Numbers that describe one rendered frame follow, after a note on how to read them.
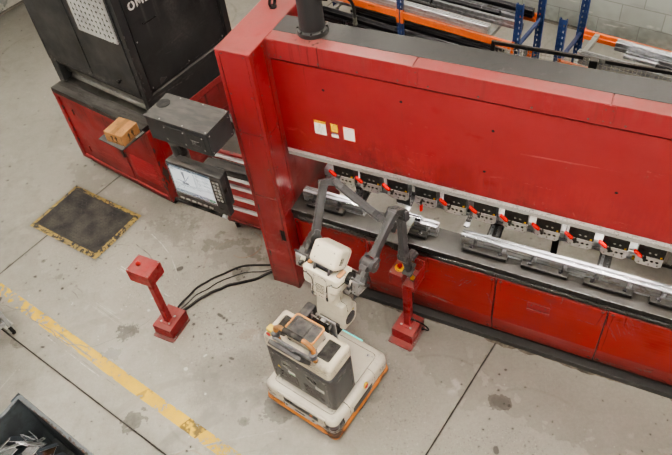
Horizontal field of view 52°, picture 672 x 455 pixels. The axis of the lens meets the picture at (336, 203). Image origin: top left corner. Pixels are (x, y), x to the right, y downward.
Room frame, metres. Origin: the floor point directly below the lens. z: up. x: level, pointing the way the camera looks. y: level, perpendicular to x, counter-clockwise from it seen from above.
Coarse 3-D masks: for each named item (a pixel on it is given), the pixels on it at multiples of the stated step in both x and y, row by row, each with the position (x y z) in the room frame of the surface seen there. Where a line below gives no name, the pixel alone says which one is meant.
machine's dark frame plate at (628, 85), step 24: (288, 24) 3.75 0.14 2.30; (336, 24) 3.68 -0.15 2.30; (384, 48) 3.36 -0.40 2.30; (408, 48) 3.32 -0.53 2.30; (432, 48) 3.29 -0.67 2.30; (456, 48) 3.26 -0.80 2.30; (504, 72) 2.98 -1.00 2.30; (528, 72) 2.95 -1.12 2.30; (552, 72) 2.92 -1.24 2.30; (576, 72) 2.89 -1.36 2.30; (600, 72) 2.87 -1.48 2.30; (648, 96) 2.62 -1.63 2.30
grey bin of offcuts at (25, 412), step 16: (16, 400) 2.36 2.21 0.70; (0, 416) 2.27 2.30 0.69; (16, 416) 2.32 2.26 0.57; (32, 416) 2.37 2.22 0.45; (0, 432) 2.22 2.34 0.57; (16, 432) 2.27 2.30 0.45; (32, 432) 2.32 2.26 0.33; (48, 432) 2.38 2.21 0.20; (64, 432) 2.09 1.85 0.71; (0, 448) 2.12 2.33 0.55; (16, 448) 2.09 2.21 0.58; (32, 448) 2.07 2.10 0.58; (48, 448) 2.10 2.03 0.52; (64, 448) 2.29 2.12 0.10; (80, 448) 1.97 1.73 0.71
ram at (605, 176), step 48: (288, 96) 3.61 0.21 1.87; (336, 96) 3.43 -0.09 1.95; (384, 96) 3.26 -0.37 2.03; (432, 96) 3.10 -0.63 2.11; (288, 144) 3.65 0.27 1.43; (336, 144) 3.45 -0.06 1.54; (384, 144) 3.27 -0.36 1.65; (432, 144) 3.10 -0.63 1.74; (480, 144) 2.95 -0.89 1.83; (528, 144) 2.81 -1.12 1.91; (576, 144) 2.68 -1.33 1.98; (624, 144) 2.56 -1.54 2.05; (480, 192) 2.94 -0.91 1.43; (528, 192) 2.79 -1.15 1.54; (576, 192) 2.65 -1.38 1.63; (624, 192) 2.52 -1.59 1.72
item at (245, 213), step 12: (228, 144) 4.26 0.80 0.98; (216, 156) 4.18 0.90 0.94; (228, 156) 4.14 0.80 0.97; (240, 156) 4.08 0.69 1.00; (240, 180) 4.10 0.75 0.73; (240, 192) 4.14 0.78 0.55; (240, 204) 4.16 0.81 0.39; (252, 204) 4.06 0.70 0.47; (228, 216) 4.24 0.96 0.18; (240, 216) 4.18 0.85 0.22; (252, 216) 4.11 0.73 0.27
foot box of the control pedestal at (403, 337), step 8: (400, 320) 2.95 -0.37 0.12; (392, 328) 2.89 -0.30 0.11; (400, 328) 2.88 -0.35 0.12; (416, 328) 2.86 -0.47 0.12; (392, 336) 2.89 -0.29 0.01; (400, 336) 2.85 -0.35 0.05; (408, 336) 2.81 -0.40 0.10; (416, 336) 2.84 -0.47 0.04; (400, 344) 2.81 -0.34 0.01; (408, 344) 2.80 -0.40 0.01
